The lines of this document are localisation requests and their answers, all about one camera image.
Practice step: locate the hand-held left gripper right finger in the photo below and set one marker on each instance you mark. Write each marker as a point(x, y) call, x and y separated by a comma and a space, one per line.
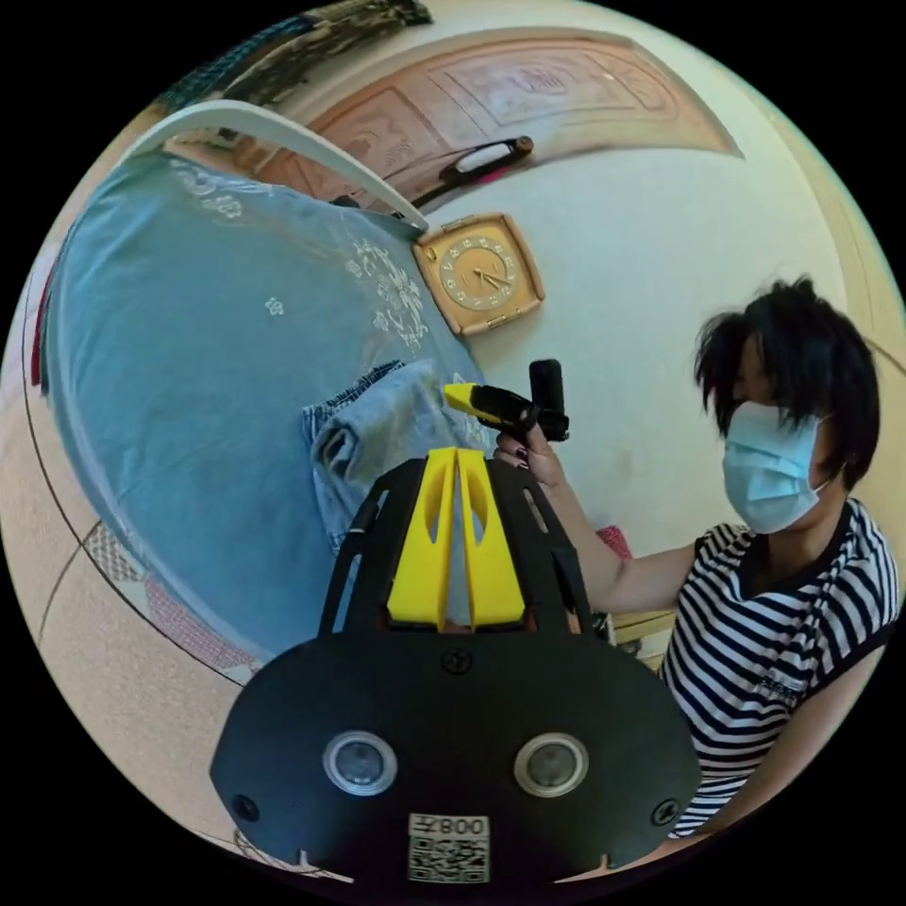
point(492, 580)

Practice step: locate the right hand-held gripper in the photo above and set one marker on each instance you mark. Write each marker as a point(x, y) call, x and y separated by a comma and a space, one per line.
point(506, 409)

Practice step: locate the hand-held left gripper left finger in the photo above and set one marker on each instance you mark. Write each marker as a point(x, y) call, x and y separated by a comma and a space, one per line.
point(417, 573)

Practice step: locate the light blue jeans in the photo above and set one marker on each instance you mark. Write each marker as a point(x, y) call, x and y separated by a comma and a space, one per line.
point(386, 428)

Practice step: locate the person's right forearm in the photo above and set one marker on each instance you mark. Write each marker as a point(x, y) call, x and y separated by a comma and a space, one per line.
point(623, 573)

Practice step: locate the person's right hand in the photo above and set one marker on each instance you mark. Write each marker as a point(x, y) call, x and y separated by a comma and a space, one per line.
point(541, 460)

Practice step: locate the bed with blue embroidered sheet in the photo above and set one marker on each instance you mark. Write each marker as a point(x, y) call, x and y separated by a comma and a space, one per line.
point(191, 396)

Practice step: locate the person's body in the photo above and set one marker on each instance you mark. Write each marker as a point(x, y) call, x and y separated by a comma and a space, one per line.
point(771, 602)

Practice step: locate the carved wooden door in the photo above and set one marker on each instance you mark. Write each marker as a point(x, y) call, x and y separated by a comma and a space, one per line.
point(510, 92)

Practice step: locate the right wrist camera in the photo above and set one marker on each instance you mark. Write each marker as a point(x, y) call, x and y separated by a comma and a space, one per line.
point(546, 386)

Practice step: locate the square golden wall clock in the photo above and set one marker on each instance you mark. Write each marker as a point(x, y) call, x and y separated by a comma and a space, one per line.
point(480, 275)

